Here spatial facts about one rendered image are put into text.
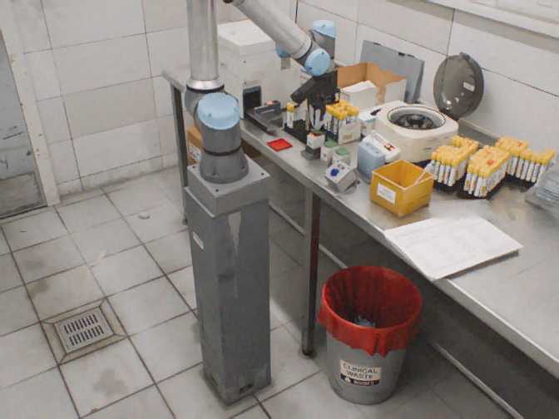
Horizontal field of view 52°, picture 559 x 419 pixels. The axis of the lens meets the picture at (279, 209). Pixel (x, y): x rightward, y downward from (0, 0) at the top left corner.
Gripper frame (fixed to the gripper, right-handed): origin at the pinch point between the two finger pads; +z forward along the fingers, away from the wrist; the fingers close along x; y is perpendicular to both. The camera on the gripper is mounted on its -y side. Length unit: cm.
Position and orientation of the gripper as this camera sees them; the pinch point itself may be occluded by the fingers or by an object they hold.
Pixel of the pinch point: (314, 127)
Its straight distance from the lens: 198.4
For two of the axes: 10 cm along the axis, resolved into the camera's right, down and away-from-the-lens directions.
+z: 0.0, 8.3, 5.5
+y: 8.4, -3.0, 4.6
